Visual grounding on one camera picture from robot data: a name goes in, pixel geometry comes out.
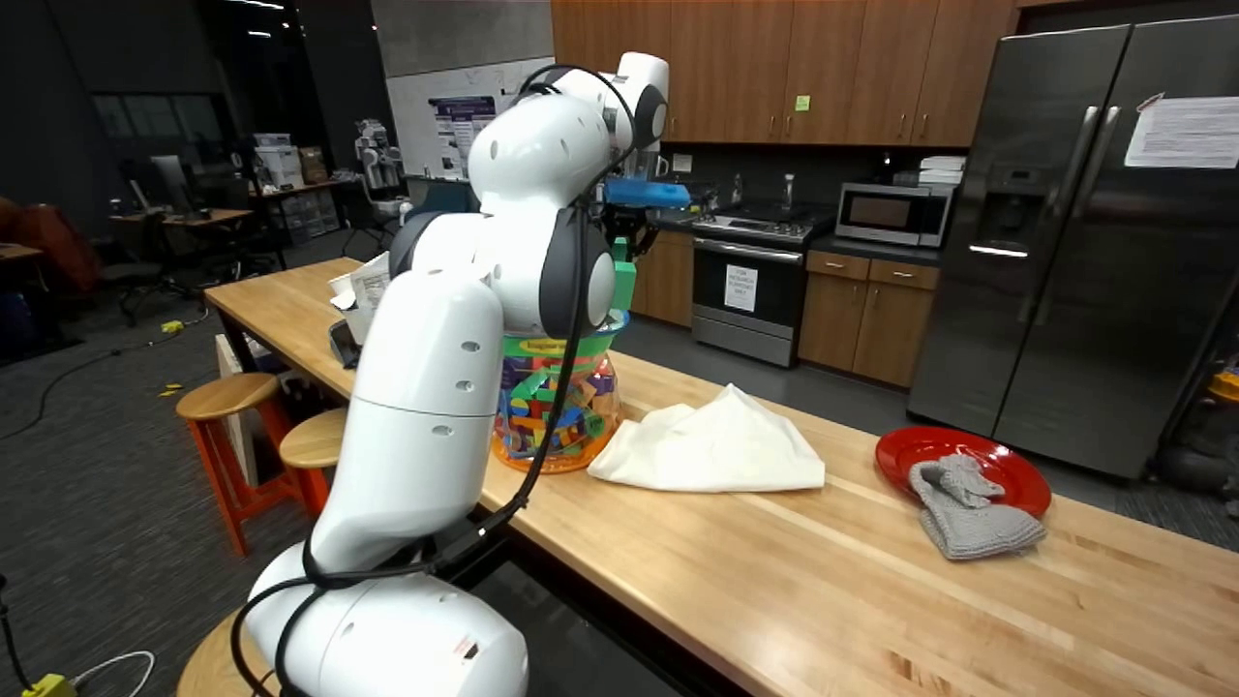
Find wooden wall cabinets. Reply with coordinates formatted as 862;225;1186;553
551;0;1024;153

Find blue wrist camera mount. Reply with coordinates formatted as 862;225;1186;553
599;175;696;217

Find black handheld device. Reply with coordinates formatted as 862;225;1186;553
331;319;369;373

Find orange brown chair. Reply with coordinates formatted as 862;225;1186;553
0;194;105;309

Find orange leg wooden stool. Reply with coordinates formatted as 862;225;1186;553
174;367;285;561
276;408;354;522

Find red plate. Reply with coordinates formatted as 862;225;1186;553
871;424;1057;521

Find narrow wooden base cabinet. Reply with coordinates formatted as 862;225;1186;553
631;225;696;333

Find large white paper sheet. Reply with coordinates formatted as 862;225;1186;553
1118;91;1239;175

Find grey cloth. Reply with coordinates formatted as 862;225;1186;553
908;451;1050;564

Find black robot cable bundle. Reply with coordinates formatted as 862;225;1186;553
229;58;649;697

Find small white paper sheet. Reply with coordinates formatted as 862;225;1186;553
722;259;762;319

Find white folded cloth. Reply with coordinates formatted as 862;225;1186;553
590;380;830;495

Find wide wooden base cabinet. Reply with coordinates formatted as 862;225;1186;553
794;244;946;391

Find white floor cable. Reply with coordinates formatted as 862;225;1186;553
69;647;160;697

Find stainless steel refrigerator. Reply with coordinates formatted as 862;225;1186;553
908;7;1239;486

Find colourful plastic toy jar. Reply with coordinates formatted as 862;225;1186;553
487;327;627;478

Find white stacked containers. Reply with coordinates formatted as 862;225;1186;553
914;153;969;189

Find wooden stool by robot base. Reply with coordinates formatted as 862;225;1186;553
174;615;282;697

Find wall poster board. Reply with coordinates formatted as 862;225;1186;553
385;56;559;188

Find cluttered wooden desk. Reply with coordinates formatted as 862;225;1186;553
105;127;393;292

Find stainless steel oven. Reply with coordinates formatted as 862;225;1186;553
688;209;834;373

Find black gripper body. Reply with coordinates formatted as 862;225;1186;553
606;204;649;251

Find silver microwave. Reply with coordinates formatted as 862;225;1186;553
830;180;960;251

